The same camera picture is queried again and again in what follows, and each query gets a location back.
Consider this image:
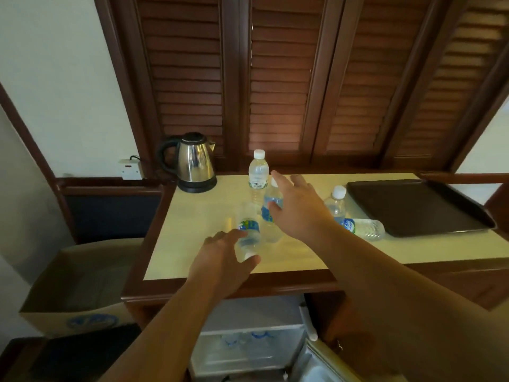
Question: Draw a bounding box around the person's right hand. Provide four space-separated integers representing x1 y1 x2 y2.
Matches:
267 170 335 242

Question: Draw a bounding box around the person's left hand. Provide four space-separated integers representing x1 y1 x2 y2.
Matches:
186 229 261 299

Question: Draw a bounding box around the clear plastic water bottle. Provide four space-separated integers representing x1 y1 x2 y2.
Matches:
234 202 263 262
248 149 270 204
261 177 285 244
324 185 348 224
341 217 386 241

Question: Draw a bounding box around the person's right forearm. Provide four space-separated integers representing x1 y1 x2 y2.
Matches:
312 222 509 382

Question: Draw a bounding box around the person's left forearm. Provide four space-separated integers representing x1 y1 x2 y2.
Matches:
99 276 235 382

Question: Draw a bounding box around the white mini fridge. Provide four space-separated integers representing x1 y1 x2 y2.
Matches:
188 294 319 381

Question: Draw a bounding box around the black kettle base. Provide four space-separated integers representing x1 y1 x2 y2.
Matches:
177 176 218 194

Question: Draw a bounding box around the stainless steel electric kettle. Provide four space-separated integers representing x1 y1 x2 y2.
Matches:
156 132 217 184

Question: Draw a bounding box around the wooden cabinet desk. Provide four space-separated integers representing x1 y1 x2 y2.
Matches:
120 170 509 382

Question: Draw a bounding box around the wooden louvered door panel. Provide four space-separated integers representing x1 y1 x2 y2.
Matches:
247 0 332 155
394 0 509 161
133 0 225 157
324 0 436 155

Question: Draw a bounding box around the black serving tray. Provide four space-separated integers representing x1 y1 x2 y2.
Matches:
346 178 497 238

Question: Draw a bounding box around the white mini fridge door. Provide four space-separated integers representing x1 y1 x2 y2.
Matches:
284 305 402 382

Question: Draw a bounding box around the wooden chair with dark cushion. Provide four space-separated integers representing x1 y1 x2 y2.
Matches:
55 177 167 246

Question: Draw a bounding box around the open cardboard box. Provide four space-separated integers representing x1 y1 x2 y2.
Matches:
19 237 144 339

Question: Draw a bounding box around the white wall socket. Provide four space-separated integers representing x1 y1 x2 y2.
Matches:
118 158 145 180

